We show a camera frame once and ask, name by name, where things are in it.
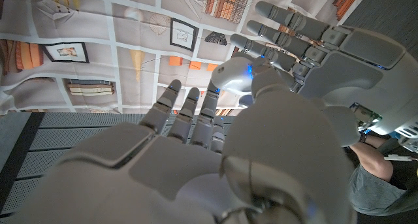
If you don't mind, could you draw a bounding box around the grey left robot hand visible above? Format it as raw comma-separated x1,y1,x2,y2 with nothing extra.
230,1,418,135

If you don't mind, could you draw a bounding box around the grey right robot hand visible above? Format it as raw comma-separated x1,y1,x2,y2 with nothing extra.
6,63,361,224

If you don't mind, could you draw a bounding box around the person's bare forearm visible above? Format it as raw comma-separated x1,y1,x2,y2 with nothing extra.
349,134,394,182

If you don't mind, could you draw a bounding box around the person in grey shirt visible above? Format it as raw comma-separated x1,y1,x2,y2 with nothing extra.
347,165,418,217

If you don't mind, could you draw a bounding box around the printed bookshelf backdrop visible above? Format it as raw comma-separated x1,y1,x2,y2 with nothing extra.
0,0,373,116

